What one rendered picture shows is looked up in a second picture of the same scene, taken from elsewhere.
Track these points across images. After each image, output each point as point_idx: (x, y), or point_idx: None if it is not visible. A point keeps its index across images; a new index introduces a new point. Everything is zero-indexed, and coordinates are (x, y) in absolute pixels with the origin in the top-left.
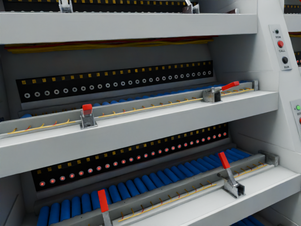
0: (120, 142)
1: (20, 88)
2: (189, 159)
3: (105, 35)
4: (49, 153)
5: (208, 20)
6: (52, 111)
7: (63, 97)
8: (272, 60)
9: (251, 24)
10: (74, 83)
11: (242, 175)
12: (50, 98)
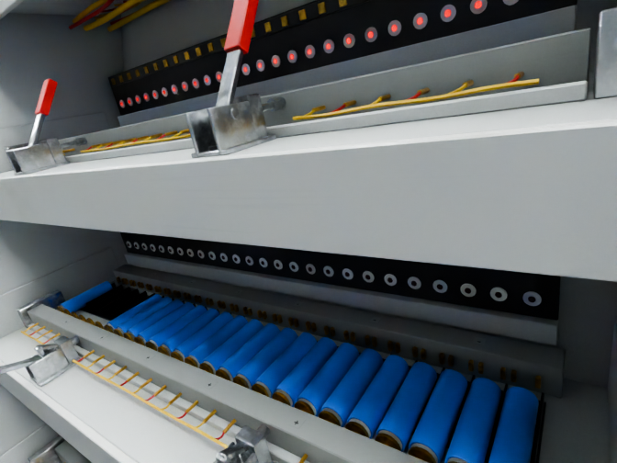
0: (61, 433)
1: (121, 232)
2: None
3: (54, 218)
4: (14, 389)
5: (241, 185)
6: (137, 283)
7: (162, 257)
8: None
9: (594, 211)
10: (168, 239)
11: None
12: (150, 255)
